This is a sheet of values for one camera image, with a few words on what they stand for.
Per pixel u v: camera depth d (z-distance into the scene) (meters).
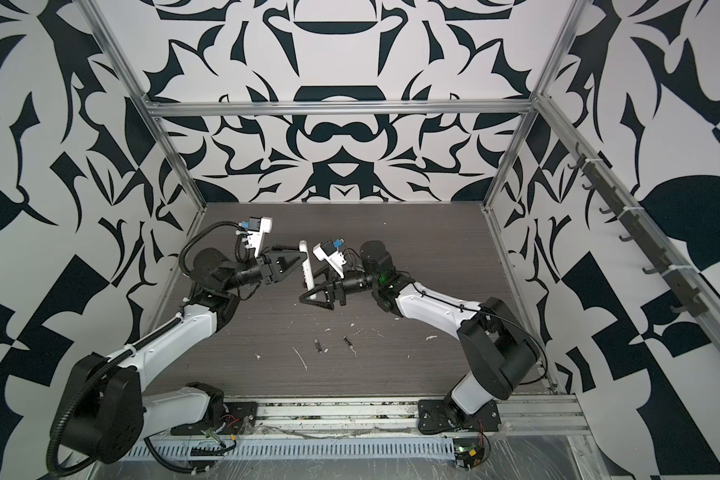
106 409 0.40
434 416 0.74
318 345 0.86
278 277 0.64
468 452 0.71
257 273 0.63
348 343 0.87
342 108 0.89
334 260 0.68
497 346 0.45
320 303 0.66
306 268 0.66
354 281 0.68
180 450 0.71
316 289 0.66
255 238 0.65
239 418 0.73
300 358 0.84
